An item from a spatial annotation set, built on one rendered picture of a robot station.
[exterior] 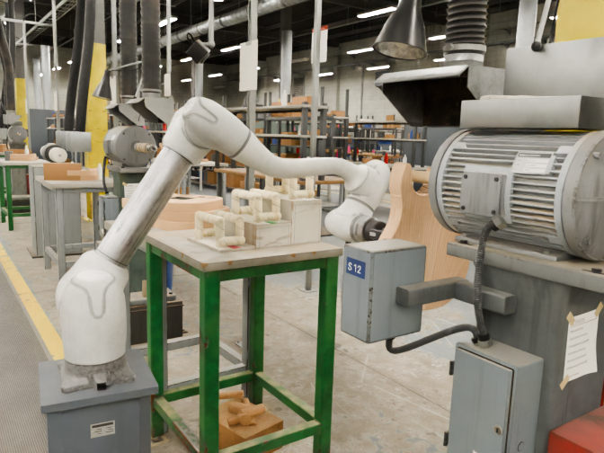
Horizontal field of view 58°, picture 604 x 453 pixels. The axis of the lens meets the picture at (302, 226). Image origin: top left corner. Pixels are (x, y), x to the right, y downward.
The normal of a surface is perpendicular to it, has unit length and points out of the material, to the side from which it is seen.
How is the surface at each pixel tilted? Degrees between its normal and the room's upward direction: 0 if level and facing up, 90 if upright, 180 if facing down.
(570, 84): 90
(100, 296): 67
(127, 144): 89
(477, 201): 90
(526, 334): 90
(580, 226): 102
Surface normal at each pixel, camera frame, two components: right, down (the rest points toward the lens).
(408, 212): 0.56, 0.18
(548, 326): -0.83, 0.07
